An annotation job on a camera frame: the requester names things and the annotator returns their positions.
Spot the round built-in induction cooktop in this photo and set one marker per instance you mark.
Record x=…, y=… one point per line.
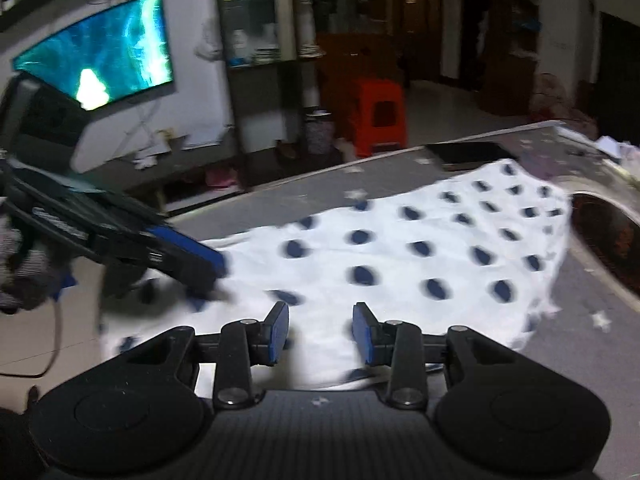
x=615, y=240

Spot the glass display cabinet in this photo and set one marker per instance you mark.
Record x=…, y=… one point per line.
x=250, y=20

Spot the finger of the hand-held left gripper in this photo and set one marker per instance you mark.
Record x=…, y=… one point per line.
x=187, y=255
x=130, y=280

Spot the grey star-print tablecloth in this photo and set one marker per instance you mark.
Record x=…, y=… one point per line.
x=575, y=360

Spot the patterned waste bin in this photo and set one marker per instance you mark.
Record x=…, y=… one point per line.
x=320, y=132

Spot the red plastic stool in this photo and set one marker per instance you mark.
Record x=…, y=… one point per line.
x=372, y=120

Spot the dark room door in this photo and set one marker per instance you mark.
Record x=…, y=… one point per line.
x=620, y=70

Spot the pink round fan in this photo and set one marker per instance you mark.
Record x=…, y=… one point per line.
x=555, y=96

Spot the white paper sheet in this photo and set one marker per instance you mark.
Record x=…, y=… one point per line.
x=611, y=146

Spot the black smartphone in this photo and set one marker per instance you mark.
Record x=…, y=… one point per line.
x=467, y=156

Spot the white hanging bag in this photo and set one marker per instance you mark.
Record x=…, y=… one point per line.
x=207, y=40

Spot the white blue-dotted garment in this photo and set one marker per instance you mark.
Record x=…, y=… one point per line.
x=400, y=280

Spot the tissue box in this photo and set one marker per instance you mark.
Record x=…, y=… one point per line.
x=631, y=162

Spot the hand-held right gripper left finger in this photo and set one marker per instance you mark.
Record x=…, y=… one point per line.
x=277, y=332

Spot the low dark television stand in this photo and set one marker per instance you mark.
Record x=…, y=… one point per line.
x=190, y=186

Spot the wall television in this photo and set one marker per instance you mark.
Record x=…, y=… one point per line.
x=125, y=45

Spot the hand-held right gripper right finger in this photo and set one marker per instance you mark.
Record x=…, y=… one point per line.
x=362, y=332

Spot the pink slippers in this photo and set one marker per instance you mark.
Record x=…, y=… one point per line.
x=222, y=178

